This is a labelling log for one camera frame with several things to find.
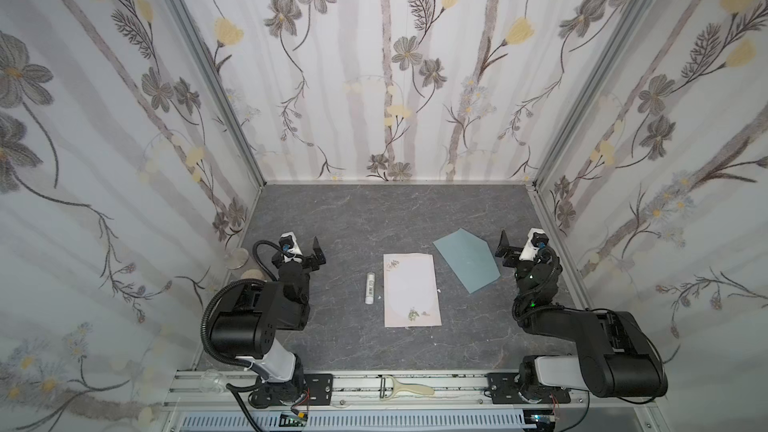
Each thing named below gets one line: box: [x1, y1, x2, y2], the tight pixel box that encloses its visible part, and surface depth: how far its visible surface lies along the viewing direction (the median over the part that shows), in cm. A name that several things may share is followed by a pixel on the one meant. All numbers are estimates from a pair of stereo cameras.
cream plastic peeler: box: [379, 375, 435, 401], surface depth 76 cm
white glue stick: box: [365, 272, 375, 305], surface depth 92 cm
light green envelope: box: [433, 228, 501, 294], surface depth 101 cm
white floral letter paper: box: [383, 253, 442, 328], surface depth 93 cm
